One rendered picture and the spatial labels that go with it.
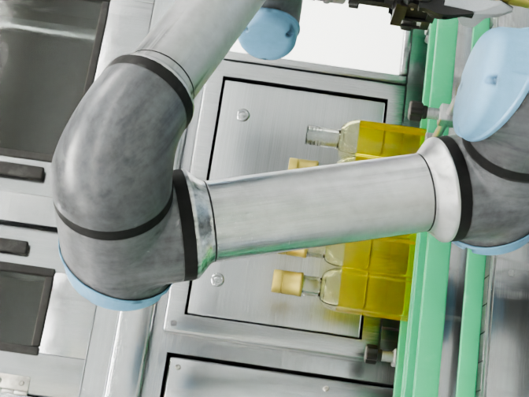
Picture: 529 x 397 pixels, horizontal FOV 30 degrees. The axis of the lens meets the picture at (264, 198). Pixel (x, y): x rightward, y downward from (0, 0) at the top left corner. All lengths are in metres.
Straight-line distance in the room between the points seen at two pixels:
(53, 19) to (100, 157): 0.92
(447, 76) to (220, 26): 0.60
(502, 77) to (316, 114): 0.73
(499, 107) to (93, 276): 0.43
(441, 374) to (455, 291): 0.11
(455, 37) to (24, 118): 0.73
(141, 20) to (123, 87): 0.87
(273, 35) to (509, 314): 0.47
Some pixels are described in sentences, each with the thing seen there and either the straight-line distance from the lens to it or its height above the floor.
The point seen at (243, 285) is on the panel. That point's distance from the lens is 1.57.
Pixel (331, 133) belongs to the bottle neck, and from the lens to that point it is 1.50.
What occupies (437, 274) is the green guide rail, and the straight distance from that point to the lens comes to 1.33.
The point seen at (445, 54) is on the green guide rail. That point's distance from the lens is 1.55.
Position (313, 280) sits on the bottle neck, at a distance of 1.44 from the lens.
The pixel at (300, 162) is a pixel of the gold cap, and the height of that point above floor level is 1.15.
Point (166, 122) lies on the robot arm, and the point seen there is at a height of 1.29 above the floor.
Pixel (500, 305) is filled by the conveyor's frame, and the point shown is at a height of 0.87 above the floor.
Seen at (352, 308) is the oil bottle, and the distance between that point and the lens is 1.43.
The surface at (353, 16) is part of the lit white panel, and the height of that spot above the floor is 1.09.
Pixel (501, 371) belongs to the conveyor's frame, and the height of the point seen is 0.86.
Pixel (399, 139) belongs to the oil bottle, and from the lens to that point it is 1.49.
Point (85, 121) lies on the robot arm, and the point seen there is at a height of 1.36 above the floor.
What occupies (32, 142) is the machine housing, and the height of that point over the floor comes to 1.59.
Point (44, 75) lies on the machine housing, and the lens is 1.76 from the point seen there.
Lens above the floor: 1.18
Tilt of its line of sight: level
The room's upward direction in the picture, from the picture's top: 82 degrees counter-clockwise
